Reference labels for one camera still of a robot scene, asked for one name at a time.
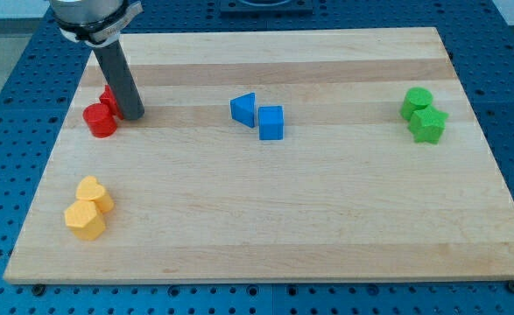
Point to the red star block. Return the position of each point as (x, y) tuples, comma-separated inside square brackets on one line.
[(107, 98)]

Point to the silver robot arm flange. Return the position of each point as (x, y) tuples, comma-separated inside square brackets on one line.
[(98, 23)]

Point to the green star block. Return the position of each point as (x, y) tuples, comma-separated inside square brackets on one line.
[(427, 125)]

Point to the blue cube block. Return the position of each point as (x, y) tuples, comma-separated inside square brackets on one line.
[(271, 122)]

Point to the blue triangle block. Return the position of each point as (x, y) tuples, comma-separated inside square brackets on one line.
[(242, 109)]

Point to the light wooden board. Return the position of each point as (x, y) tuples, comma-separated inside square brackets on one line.
[(346, 196)]

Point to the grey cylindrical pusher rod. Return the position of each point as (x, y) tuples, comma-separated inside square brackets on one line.
[(116, 72)]

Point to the red cylinder block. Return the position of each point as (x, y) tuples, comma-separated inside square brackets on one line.
[(99, 119)]

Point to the green cylinder block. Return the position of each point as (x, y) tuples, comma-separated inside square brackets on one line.
[(416, 98)]

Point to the yellow heart block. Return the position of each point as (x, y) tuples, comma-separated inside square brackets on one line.
[(90, 189)]

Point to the yellow hexagon block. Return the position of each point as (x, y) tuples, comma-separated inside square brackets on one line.
[(85, 220)]

